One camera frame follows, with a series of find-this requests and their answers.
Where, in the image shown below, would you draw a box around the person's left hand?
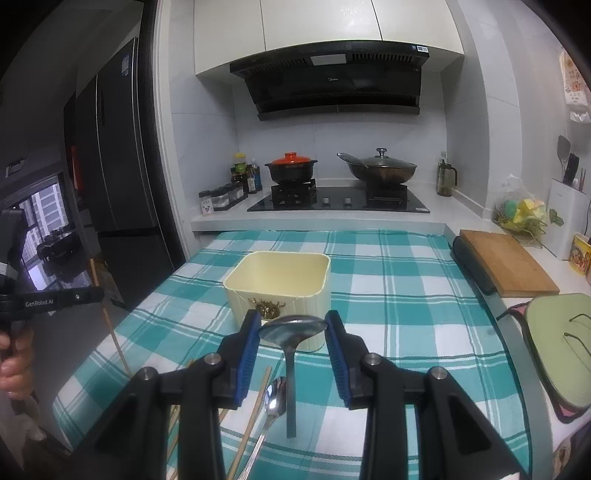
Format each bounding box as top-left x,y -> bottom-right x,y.
1,328 -> 34,400

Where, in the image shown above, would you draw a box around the black wok glass lid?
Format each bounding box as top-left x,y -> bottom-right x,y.
337,148 -> 417,185

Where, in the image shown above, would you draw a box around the yellow box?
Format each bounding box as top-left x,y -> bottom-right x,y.
568,233 -> 591,276

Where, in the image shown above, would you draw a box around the spice jar rack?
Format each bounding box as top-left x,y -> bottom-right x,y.
198,182 -> 246,215

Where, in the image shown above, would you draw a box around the sauce bottles group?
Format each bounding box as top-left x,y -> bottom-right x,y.
230,152 -> 263,194

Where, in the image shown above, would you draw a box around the black range hood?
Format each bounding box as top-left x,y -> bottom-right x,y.
229,40 -> 430,121

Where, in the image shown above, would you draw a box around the teal white checkered tablecloth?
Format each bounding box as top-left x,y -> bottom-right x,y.
53,230 -> 532,479

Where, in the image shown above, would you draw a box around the hanging snack bag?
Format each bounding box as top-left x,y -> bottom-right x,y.
559,50 -> 591,124

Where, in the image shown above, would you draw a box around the wooden cutting board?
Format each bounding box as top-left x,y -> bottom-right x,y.
460,229 -> 560,298

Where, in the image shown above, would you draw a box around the black pot orange lid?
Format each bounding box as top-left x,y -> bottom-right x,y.
266,152 -> 318,185

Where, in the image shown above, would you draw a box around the white utensil canister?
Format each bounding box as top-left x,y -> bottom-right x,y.
542,179 -> 590,260

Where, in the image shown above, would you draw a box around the plastic bag with vegetables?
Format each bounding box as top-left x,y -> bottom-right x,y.
492,175 -> 548,243

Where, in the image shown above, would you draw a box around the black refrigerator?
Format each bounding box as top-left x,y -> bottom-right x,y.
75,38 -> 182,310

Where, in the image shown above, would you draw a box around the dark glass jar with handle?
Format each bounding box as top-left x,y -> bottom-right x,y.
437,151 -> 458,197

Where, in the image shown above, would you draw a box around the black gas stove top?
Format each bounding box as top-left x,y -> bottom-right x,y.
247,180 -> 430,214

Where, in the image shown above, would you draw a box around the cream plastic utensil holder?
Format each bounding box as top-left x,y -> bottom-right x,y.
222,251 -> 332,325

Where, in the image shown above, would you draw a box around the steel spoon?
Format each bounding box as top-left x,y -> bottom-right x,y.
259,315 -> 327,439
238,376 -> 287,480

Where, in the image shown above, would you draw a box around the white upper cabinets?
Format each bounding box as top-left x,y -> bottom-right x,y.
194,0 -> 465,75

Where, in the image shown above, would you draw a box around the green pan lid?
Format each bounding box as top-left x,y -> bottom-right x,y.
501,293 -> 591,424

